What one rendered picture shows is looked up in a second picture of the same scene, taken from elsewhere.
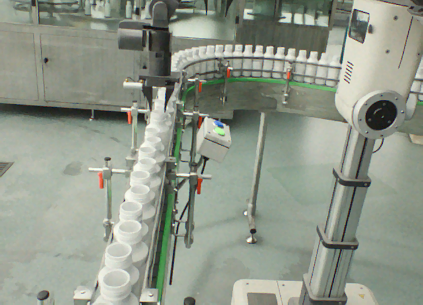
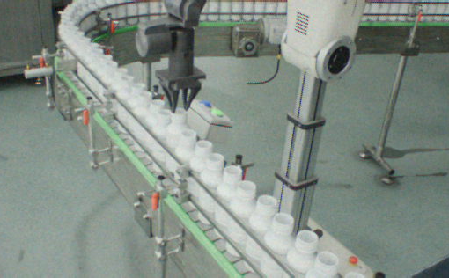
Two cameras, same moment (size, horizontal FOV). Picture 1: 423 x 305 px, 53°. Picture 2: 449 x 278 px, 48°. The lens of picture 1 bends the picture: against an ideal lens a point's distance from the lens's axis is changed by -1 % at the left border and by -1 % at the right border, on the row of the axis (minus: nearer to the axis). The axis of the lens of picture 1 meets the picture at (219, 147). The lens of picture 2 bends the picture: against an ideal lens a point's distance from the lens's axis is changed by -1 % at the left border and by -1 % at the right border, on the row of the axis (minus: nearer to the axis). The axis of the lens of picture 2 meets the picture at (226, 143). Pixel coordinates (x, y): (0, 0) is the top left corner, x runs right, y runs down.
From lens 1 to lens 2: 0.65 m
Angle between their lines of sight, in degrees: 28
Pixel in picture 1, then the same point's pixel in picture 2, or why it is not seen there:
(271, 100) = not seen: hidden behind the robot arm
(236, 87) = (116, 40)
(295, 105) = not seen: hidden behind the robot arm
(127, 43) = (156, 50)
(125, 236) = (312, 246)
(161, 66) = (189, 65)
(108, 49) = not seen: outside the picture
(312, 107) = (200, 47)
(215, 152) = (220, 135)
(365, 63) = (326, 15)
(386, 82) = (342, 30)
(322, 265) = (290, 207)
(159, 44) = (187, 44)
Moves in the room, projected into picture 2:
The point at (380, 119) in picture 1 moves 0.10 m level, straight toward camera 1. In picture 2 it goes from (338, 64) to (349, 76)
